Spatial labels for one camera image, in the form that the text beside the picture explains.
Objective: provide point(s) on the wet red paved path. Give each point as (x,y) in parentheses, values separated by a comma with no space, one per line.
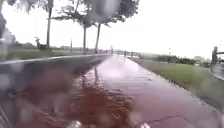
(133,90)

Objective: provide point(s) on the row of trees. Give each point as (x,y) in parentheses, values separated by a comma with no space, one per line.
(96,20)

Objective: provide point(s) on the row of bushes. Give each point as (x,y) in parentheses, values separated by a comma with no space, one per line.
(176,60)

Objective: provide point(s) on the robot's own part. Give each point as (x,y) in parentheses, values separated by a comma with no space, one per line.
(74,124)
(145,125)

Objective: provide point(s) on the grey asphalt road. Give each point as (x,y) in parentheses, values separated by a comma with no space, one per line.
(40,68)

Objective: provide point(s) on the grass strip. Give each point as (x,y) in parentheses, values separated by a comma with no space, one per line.
(186,75)

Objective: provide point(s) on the grass field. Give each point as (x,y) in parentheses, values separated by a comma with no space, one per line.
(30,53)

